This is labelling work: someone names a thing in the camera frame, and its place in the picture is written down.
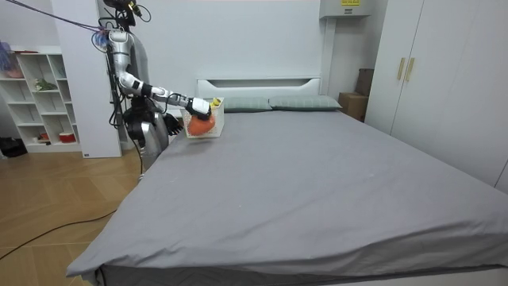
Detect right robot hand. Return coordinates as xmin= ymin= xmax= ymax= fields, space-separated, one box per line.
xmin=183 ymin=96 xmax=214 ymax=122

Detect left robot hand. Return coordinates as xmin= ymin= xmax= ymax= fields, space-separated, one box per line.
xmin=163 ymin=112 xmax=185 ymax=137

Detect orange soft toy fruit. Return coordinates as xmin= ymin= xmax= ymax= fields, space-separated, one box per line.
xmin=187 ymin=112 xmax=217 ymax=137

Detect robot legs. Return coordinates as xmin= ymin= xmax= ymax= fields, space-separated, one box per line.
xmin=121 ymin=99 xmax=171 ymax=176

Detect white mesh basket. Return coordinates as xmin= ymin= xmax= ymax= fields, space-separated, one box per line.
xmin=179 ymin=96 xmax=226 ymax=141

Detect green grey pillow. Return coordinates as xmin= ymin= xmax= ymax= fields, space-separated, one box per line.
xmin=222 ymin=96 xmax=274 ymax=114
xmin=268 ymin=95 xmax=343 ymax=113

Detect robot body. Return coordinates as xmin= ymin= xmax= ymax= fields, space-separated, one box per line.
xmin=102 ymin=0 xmax=170 ymax=120

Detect tall white cabinet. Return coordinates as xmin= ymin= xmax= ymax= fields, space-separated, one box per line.
xmin=50 ymin=0 xmax=123 ymax=160

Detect grey bed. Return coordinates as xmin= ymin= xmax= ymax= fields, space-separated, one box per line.
xmin=65 ymin=76 xmax=508 ymax=286

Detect white cube shelf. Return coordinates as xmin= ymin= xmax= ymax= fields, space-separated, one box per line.
xmin=0 ymin=44 xmax=83 ymax=154

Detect green plant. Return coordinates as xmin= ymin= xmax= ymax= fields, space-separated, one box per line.
xmin=34 ymin=78 xmax=59 ymax=93

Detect light cardboard box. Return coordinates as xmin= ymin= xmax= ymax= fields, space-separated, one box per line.
xmin=337 ymin=91 xmax=370 ymax=122

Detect black bag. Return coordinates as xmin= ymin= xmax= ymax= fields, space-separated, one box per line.
xmin=0 ymin=136 xmax=29 ymax=159

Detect dark brown cardboard box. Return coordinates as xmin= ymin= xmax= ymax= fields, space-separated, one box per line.
xmin=354 ymin=68 xmax=375 ymax=98

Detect white wardrobe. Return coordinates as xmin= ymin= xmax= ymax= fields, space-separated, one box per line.
xmin=364 ymin=0 xmax=508 ymax=195

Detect cable bundle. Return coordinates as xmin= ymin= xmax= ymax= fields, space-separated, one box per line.
xmin=0 ymin=0 xmax=111 ymax=52

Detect black floor cable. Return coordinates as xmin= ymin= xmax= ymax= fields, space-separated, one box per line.
xmin=0 ymin=135 xmax=145 ymax=262

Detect grey wall box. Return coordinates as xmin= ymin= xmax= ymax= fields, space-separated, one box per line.
xmin=318 ymin=0 xmax=375 ymax=21

